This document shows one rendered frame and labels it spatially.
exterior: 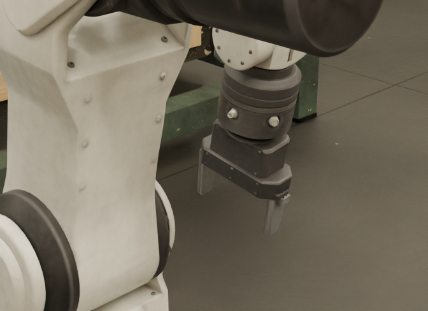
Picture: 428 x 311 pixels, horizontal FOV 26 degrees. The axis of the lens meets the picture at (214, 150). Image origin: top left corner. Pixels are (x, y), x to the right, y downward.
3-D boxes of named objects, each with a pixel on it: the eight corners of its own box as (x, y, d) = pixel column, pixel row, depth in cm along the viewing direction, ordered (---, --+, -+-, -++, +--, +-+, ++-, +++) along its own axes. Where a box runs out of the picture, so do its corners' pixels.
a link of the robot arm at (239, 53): (313, 94, 107) (333, 5, 100) (253, 124, 100) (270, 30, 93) (240, 53, 113) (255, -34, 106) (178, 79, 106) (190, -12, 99)
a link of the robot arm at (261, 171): (307, 181, 113) (327, 98, 106) (258, 214, 106) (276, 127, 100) (228, 136, 119) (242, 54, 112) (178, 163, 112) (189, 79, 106)
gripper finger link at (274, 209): (259, 236, 113) (268, 196, 109) (275, 225, 115) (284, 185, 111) (269, 243, 112) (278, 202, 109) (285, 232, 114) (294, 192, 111)
